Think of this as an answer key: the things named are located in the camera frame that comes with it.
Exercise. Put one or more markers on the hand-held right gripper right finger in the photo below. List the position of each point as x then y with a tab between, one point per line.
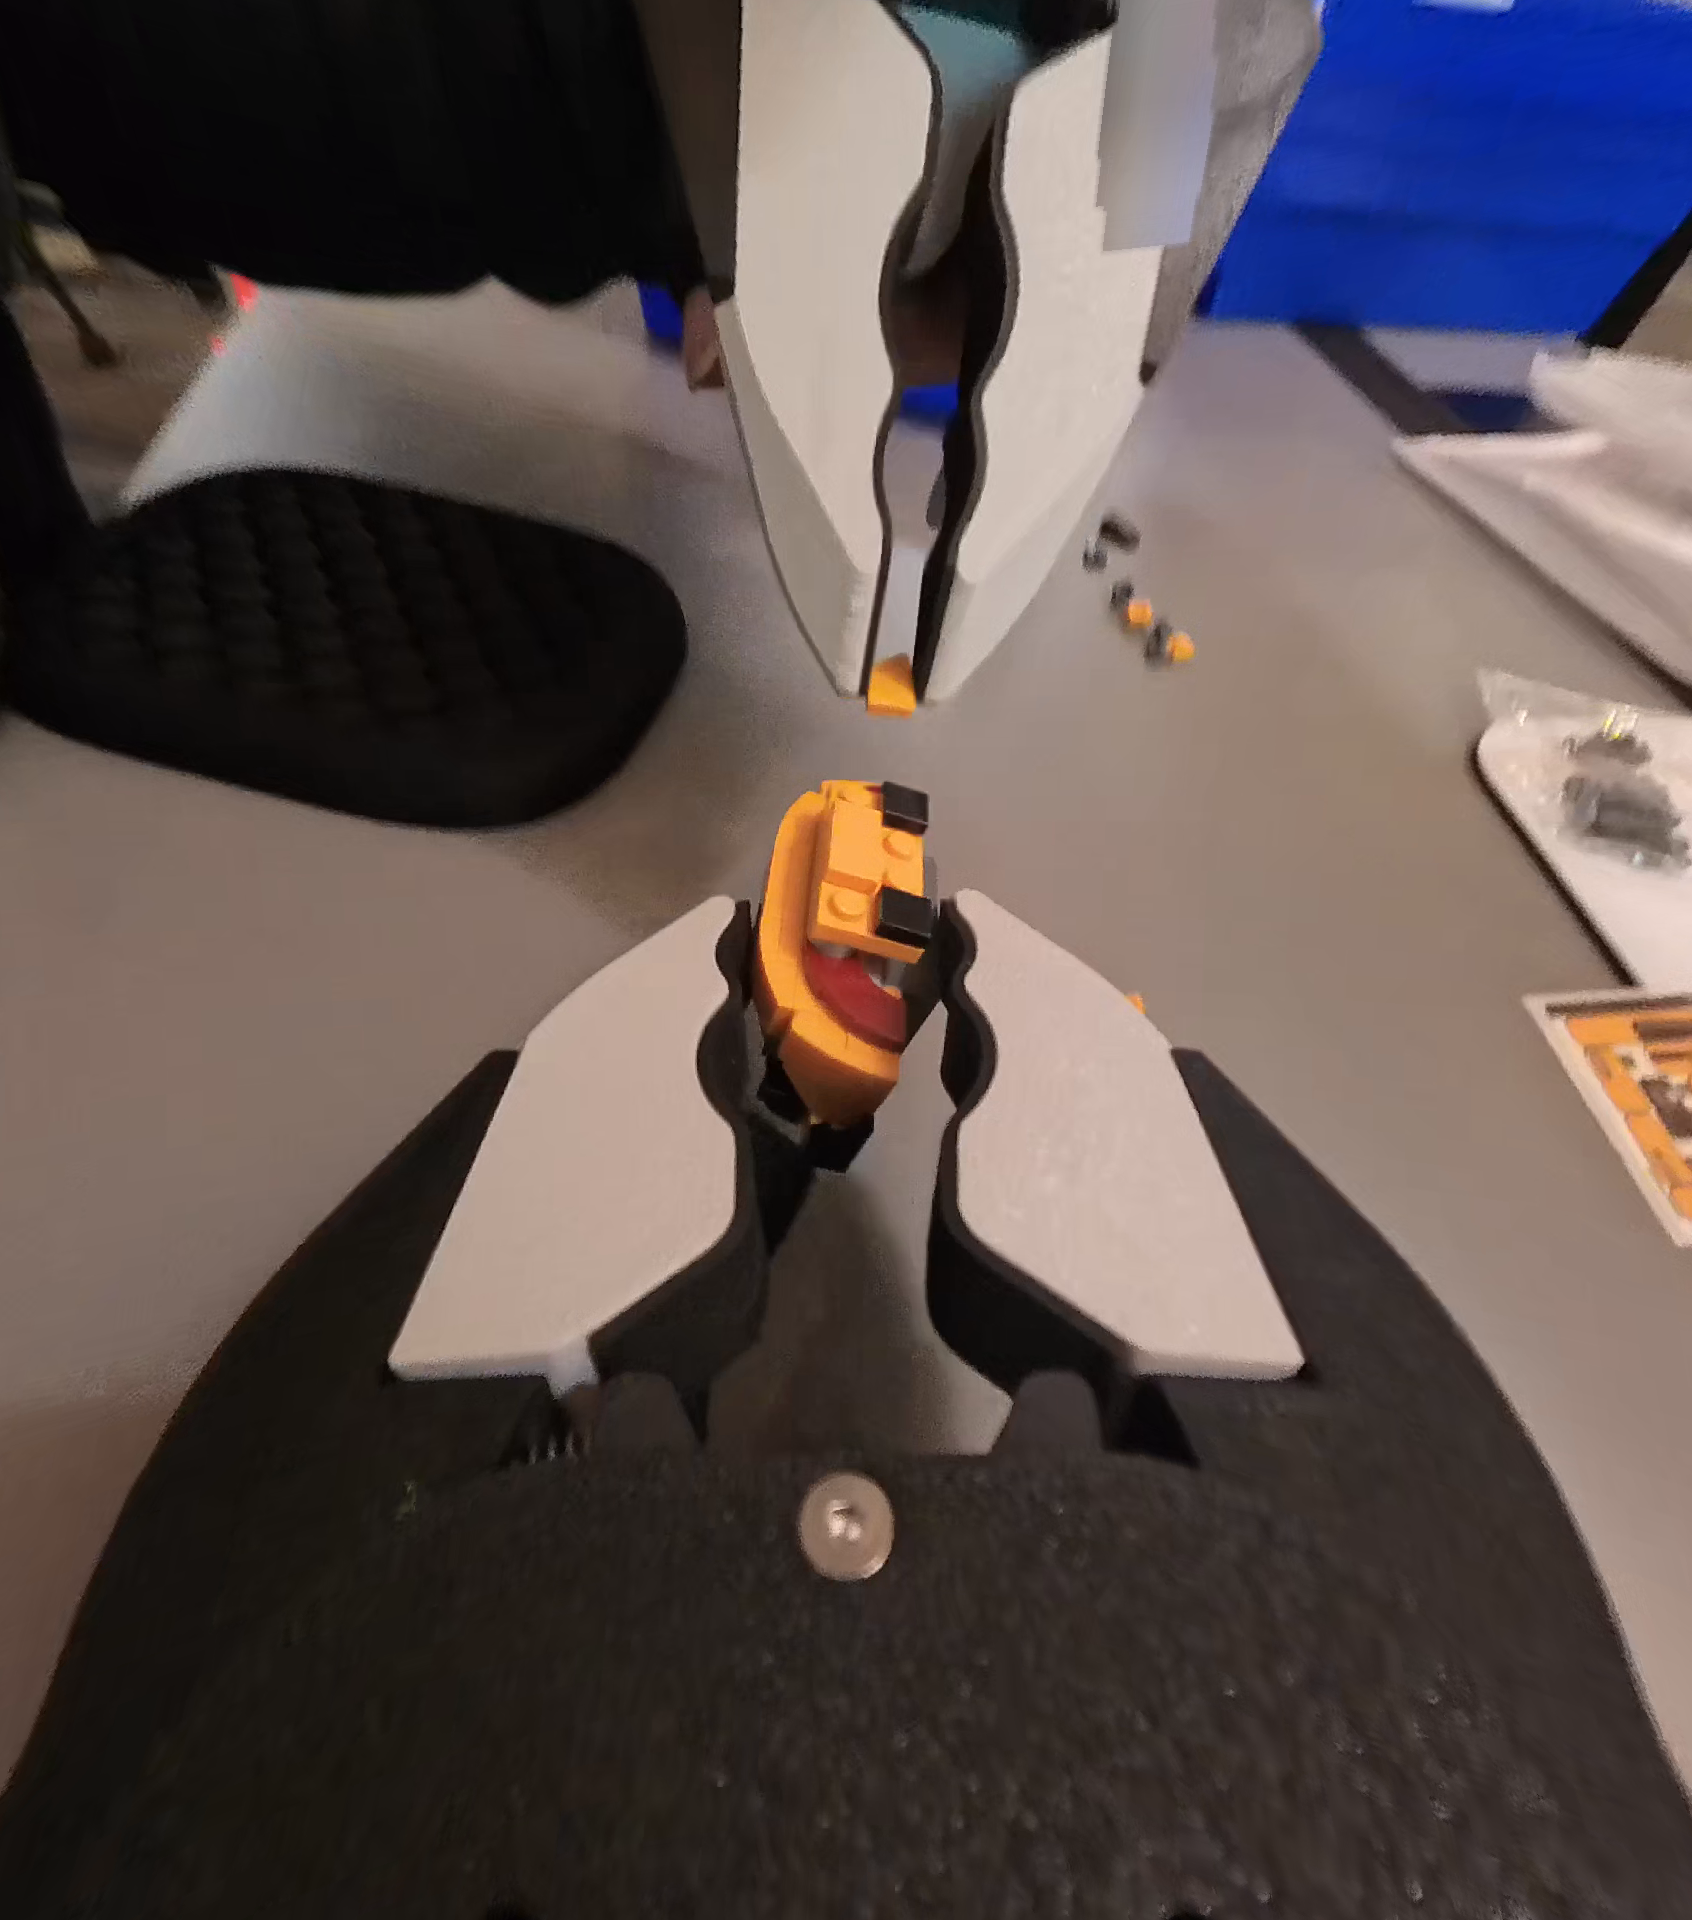
1101	1184

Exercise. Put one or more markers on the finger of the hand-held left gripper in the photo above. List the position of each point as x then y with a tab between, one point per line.
816	300
1071	374

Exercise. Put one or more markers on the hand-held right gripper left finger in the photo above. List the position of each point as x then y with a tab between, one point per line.
591	1184

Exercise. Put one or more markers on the orange lego wheel arch assembly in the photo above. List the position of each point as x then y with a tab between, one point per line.
830	931

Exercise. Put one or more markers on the small orange lego slope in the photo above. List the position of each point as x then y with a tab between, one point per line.
891	687

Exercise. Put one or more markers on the small orange lego plate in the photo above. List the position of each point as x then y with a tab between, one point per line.
1137	608
1173	647

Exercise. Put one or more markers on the orange lego sticker sheet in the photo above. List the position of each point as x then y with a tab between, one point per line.
1687	1111

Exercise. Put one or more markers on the blue plastic bin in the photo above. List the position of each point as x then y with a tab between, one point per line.
1476	165

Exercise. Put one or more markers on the black mesh seat cushion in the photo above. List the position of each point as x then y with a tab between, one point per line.
337	645

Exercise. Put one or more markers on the white paper bag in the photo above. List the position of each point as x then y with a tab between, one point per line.
1656	494

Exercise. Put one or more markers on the clear bag of dark pieces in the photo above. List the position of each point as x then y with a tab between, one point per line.
1610	794

